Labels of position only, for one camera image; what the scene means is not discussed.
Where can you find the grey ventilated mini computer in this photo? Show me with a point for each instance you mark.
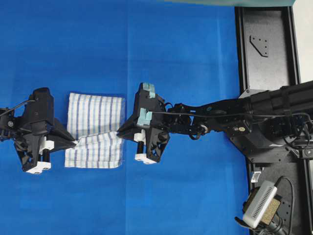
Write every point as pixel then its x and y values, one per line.
pixel 259 204

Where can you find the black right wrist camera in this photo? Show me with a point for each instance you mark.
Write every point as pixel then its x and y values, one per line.
pixel 27 147

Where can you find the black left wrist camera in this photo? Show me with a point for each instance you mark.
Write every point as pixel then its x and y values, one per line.
pixel 156 141

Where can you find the black triangular bracket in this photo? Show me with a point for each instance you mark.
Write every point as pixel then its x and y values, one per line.
pixel 260 44

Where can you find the white blue striped towel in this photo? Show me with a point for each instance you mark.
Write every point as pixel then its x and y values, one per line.
pixel 93 121

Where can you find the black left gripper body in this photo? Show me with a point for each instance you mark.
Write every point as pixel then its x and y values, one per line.
pixel 149 107

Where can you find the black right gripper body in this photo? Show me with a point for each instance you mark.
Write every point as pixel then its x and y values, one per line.
pixel 37 119

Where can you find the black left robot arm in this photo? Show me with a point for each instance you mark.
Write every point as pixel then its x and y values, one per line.
pixel 261 125

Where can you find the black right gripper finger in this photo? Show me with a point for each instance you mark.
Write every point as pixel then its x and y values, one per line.
pixel 61 137

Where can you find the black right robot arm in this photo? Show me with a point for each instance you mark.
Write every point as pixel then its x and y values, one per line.
pixel 9 119

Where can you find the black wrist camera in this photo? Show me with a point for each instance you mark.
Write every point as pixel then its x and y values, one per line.
pixel 156 141
pixel 27 147

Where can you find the black mounting rail plate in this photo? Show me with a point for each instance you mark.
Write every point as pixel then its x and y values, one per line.
pixel 259 73

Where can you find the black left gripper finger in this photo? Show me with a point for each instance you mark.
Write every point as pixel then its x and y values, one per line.
pixel 129 129

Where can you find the blue table cloth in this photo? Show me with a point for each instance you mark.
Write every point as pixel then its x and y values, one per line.
pixel 188 52

